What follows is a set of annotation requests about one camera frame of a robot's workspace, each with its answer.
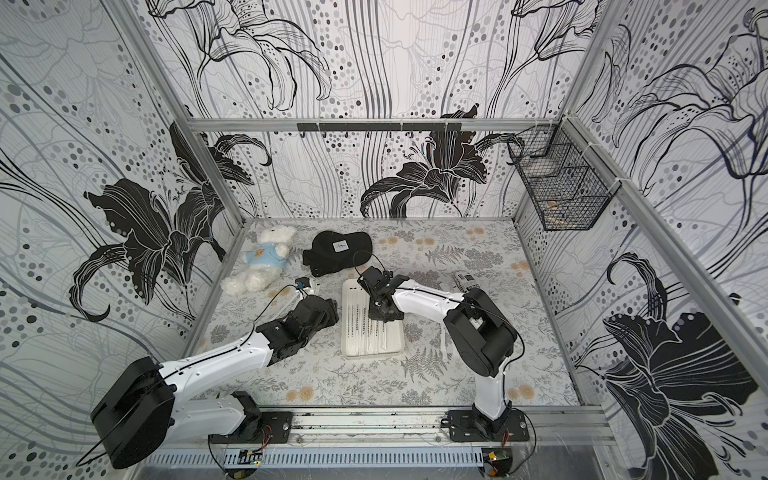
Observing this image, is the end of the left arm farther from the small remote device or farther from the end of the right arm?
the small remote device

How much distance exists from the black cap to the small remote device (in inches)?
12.9

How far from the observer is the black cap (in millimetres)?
1032

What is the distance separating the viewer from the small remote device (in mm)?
975

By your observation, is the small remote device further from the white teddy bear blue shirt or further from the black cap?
the white teddy bear blue shirt

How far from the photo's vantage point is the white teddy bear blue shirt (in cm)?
91

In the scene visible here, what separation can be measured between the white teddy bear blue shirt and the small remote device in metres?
0.59

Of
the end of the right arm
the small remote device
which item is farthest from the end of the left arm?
the small remote device

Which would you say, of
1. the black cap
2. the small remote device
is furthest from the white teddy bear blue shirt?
the small remote device

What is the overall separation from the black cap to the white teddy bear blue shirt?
9cm
